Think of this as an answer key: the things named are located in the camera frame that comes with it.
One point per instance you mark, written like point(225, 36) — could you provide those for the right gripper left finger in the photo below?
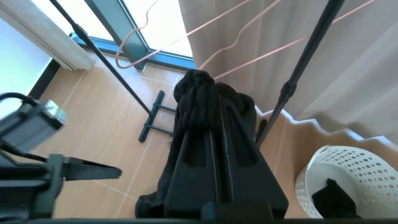
point(183, 186)

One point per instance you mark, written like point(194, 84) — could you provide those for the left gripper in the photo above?
point(28, 193)

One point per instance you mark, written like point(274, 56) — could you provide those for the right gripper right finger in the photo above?
point(255, 183)

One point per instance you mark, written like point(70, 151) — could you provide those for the black shorts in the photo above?
point(196, 99)

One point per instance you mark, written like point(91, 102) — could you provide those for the pink clothes hanger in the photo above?
point(186, 35)
point(264, 53)

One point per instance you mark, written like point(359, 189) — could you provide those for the white laundry basket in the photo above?
point(311, 174)

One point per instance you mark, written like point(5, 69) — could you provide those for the heap of black clothes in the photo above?
point(334, 202)

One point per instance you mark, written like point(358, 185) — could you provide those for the black clothes rack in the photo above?
point(292, 84)

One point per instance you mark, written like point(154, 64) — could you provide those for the beige curtain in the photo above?
point(46, 34)
point(357, 77)

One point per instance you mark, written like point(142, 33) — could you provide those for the window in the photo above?
point(115, 25)

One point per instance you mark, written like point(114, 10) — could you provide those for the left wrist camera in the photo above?
point(31, 124)

